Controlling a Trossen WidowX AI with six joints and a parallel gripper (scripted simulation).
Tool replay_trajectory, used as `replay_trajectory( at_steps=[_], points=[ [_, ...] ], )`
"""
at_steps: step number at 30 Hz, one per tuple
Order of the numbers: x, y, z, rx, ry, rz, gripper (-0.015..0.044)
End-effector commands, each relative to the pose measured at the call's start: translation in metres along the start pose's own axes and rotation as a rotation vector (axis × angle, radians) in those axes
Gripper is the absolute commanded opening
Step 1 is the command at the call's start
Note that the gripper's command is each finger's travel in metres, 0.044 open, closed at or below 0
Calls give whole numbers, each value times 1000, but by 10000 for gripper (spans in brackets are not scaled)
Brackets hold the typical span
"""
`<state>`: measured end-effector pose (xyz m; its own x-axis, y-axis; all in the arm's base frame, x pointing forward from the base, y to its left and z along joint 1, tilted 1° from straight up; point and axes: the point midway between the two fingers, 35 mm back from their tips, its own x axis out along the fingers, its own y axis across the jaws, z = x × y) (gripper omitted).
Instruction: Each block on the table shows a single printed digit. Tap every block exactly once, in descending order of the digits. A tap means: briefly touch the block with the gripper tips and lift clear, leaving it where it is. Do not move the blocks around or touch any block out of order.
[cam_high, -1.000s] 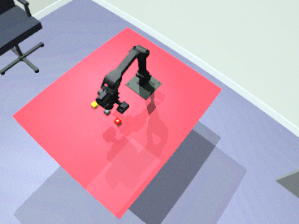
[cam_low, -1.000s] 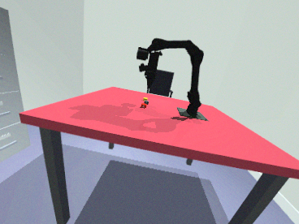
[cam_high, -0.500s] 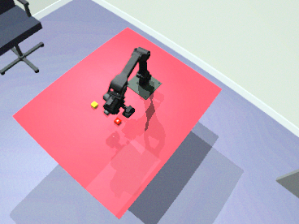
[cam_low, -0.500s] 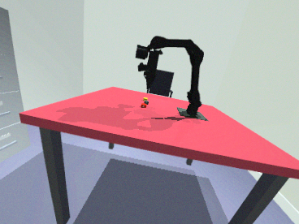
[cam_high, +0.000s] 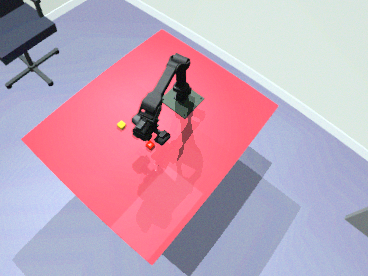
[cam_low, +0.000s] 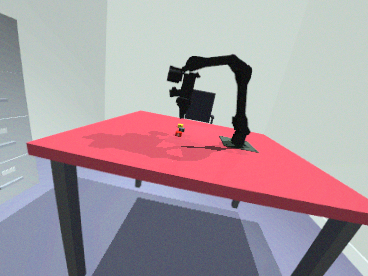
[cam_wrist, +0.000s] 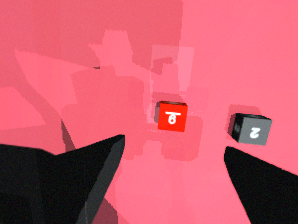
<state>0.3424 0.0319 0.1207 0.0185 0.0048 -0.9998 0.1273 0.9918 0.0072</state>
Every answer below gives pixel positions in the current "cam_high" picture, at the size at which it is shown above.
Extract olive yellow block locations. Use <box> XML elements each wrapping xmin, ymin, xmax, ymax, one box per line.
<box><xmin>117</xmin><ymin>120</ymin><xmax>126</xmax><ymax>130</ymax></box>

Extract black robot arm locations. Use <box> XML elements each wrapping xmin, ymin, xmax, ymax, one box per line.
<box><xmin>132</xmin><ymin>53</ymin><xmax>192</xmax><ymax>142</ymax></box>

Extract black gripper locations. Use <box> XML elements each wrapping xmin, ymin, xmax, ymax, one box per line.
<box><xmin>131</xmin><ymin>113</ymin><xmax>171</xmax><ymax>146</ymax></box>

